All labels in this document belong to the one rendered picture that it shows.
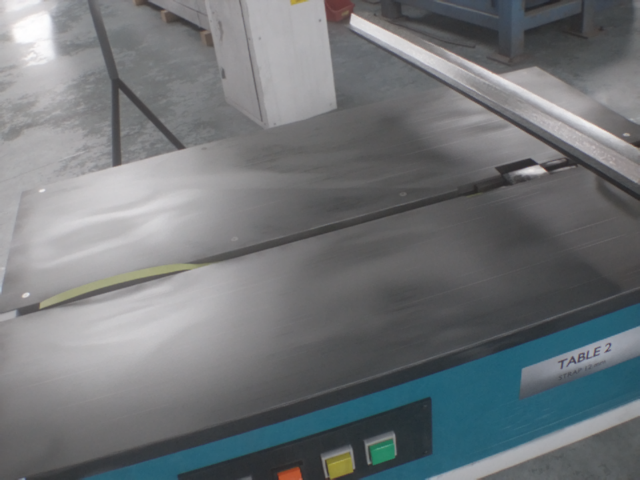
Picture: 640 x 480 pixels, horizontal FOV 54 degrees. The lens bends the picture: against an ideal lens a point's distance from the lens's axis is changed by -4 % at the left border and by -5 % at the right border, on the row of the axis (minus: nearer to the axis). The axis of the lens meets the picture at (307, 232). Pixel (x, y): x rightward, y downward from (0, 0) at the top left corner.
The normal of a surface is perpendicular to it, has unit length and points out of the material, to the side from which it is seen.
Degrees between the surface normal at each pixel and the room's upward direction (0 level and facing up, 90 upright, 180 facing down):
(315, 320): 0
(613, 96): 0
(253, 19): 90
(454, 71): 75
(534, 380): 90
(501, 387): 90
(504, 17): 90
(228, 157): 0
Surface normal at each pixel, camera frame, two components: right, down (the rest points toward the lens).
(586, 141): -0.92, 0.08
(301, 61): 0.49, 0.43
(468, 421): 0.27, 0.51
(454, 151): -0.14, -0.82
